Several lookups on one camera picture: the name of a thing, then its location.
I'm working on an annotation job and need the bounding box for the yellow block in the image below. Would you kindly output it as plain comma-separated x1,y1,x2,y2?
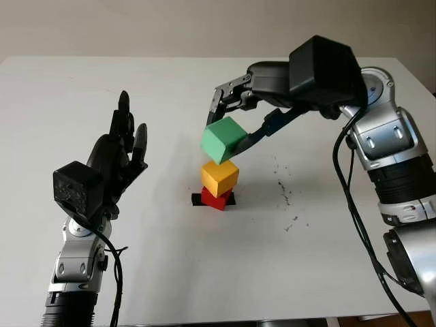
200,160,240,198

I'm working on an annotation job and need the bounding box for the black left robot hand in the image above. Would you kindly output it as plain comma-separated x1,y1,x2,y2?
86,90,149,219

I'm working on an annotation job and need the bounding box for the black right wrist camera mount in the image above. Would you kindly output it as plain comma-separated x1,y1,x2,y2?
288,35,368,112

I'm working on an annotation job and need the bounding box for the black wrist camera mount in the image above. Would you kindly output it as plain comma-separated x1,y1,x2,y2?
52,161,105,219
288,35,368,112

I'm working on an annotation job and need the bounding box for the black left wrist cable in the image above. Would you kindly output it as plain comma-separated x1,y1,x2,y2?
77,217,129,327

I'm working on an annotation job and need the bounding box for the green block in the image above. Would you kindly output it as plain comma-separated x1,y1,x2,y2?
200,116,249,166

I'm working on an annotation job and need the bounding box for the black tape strip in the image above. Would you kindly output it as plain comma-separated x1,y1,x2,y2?
191,193,238,208

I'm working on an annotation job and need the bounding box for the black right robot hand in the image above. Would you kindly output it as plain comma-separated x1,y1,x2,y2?
205,61,342,161

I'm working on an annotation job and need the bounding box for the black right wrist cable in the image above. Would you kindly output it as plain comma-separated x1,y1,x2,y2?
332,101,424,327

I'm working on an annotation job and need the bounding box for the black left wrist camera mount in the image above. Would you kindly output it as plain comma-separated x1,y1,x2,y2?
52,161,105,219

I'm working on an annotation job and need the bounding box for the red block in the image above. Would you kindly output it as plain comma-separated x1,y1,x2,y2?
200,186,233,212

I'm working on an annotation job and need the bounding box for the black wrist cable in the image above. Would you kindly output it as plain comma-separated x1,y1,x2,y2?
77,217,129,327
332,101,424,327

